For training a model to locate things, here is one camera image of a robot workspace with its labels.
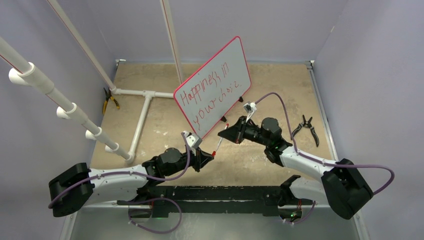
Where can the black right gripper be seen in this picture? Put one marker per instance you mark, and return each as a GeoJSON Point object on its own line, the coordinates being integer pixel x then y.
{"type": "Point", "coordinates": [239, 129]}

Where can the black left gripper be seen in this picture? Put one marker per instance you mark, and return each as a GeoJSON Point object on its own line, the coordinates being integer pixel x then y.
{"type": "Point", "coordinates": [199, 161]}

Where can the red whiteboard marker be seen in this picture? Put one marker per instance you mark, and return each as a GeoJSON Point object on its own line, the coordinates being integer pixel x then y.
{"type": "Point", "coordinates": [221, 139]}

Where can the red framed whiteboard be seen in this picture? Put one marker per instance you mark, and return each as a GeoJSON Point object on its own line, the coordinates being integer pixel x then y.
{"type": "Point", "coordinates": [211, 91]}

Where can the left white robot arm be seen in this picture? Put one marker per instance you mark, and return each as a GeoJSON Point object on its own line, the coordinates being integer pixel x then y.
{"type": "Point", "coordinates": [81, 186]}

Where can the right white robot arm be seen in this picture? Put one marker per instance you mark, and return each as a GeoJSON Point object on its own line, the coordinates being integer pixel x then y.
{"type": "Point", "coordinates": [337, 184]}

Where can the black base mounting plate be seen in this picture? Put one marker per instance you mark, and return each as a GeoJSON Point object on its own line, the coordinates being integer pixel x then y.
{"type": "Point", "coordinates": [263, 200]}

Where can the black spring clamp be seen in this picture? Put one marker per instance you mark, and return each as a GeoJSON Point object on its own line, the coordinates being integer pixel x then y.
{"type": "Point", "coordinates": [307, 124]}

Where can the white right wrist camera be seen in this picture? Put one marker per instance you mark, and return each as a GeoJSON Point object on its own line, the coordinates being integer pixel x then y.
{"type": "Point", "coordinates": [250, 108]}

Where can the yellow handled pliers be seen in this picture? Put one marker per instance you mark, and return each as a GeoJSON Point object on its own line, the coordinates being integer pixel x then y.
{"type": "Point", "coordinates": [109, 97]}

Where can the white pvc pipe frame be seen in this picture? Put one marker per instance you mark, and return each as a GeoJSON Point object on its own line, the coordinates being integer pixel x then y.
{"type": "Point", "coordinates": [30, 131]}

